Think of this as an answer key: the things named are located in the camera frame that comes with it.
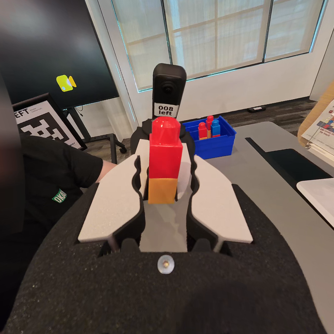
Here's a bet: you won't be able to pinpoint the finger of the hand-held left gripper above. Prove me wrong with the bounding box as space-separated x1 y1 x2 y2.
174 142 195 202
135 136 150 201

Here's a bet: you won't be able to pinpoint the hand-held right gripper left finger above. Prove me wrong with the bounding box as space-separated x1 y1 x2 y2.
78 154 145 253

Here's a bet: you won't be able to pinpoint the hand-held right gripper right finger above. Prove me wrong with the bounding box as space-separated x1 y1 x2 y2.
186 155 253 253

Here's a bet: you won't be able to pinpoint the red mega block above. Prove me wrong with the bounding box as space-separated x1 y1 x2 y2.
149 117 183 180

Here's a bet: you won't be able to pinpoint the yellow mega block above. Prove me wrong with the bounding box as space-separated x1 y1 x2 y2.
148 178 178 204

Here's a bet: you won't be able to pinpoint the blue plastic bin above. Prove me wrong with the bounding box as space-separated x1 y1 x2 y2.
182 116 237 160

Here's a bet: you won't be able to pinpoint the cluster of block towers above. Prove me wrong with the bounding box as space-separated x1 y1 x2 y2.
198 116 221 140

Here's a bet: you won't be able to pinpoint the person's left forearm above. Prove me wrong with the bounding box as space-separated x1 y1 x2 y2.
96 159 118 184

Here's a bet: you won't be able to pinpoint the glass window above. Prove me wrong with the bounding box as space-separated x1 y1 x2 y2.
111 0 328 93

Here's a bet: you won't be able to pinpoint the black monitor stand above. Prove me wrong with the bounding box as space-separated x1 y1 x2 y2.
63 104 127 163

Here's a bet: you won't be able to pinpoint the framed marker sign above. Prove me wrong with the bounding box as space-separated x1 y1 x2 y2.
12 93 88 151

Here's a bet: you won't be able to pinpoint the wooden board with instruction sheet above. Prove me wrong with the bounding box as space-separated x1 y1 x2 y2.
297 81 334 167

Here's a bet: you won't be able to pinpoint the black monitor screen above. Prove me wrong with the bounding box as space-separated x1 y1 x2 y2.
0 0 120 110

